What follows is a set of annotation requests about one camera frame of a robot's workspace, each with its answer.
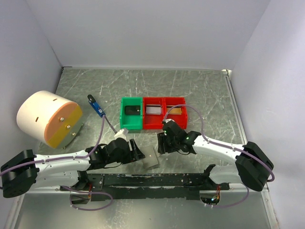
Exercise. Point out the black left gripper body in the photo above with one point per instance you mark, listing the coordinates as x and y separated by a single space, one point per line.
125 157

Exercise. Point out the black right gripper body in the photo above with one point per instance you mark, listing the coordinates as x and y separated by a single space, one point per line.
171 144

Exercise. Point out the grey card holder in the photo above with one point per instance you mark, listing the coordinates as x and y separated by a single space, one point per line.
151 160

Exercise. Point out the green plastic bin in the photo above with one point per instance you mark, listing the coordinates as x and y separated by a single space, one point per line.
131 122

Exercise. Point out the white drum with orange lid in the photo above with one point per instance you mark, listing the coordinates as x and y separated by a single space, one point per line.
50 118

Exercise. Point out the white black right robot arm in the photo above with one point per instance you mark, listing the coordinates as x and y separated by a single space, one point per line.
247 164

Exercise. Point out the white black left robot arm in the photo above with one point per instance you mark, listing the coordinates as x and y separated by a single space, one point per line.
28 171

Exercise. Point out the gold card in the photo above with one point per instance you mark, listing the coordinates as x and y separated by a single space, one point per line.
174 110

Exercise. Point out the white silver card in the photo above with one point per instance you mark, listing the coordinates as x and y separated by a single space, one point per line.
153 109

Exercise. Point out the black VIP card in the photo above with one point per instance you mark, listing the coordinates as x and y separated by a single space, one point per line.
132 110

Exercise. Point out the red right plastic bin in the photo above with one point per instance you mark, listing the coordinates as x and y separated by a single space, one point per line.
182 119

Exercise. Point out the red plastic bin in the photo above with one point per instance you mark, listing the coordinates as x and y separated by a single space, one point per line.
150 121
182 119

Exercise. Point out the red middle plastic bin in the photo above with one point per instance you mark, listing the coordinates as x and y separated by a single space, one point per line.
150 121

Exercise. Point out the blue stapler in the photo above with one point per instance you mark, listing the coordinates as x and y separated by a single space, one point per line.
95 106

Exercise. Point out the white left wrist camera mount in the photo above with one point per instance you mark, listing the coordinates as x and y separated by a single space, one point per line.
122 133

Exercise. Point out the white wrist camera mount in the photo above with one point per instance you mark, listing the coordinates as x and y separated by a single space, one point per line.
122 133
167 120

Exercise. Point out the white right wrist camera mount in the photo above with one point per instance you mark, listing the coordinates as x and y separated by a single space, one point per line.
167 120

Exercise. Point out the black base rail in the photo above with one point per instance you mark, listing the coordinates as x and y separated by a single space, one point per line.
142 186

